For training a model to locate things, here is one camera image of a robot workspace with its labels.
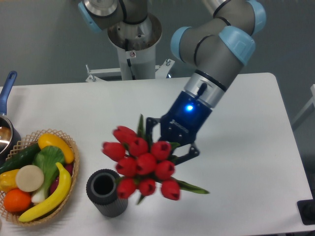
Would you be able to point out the dark grey ribbed vase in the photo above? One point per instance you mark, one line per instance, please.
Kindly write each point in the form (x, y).
(101, 189)

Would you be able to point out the woven wicker basket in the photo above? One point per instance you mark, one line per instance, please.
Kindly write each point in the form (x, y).
(29, 140)

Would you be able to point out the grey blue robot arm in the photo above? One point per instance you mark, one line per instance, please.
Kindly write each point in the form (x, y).
(218, 49)

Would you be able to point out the yellow squash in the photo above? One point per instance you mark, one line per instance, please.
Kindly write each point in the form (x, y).
(48, 139)

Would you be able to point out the green cucumber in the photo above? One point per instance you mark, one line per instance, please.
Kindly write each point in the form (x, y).
(23, 158)

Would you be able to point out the purple red vegetable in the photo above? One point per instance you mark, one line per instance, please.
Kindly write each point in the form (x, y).
(54, 185)

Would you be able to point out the yellow banana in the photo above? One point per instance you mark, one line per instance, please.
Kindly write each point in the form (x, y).
(53, 200)

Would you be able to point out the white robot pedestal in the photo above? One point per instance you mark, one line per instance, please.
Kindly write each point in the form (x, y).
(136, 50)

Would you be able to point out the yellow bell pepper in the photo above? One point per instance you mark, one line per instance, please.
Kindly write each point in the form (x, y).
(7, 180)

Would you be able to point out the green bok choy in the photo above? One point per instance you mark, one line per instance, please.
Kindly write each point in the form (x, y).
(46, 161)

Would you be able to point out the red tulip bouquet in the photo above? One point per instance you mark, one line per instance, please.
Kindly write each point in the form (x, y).
(142, 164)

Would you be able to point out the beige round disc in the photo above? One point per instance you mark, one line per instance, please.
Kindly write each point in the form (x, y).
(29, 178)

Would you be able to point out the black device at table edge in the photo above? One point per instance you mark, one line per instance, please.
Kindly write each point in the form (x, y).
(307, 211)

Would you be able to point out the blue handled saucepan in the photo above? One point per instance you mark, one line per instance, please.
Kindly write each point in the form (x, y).
(9, 136)

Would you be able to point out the white frame at right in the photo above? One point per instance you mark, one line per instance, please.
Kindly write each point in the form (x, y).
(305, 111)

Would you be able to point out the orange fruit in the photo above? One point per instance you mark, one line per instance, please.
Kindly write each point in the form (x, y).
(17, 200)

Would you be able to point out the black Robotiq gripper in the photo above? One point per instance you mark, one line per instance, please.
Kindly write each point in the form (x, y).
(180, 125)

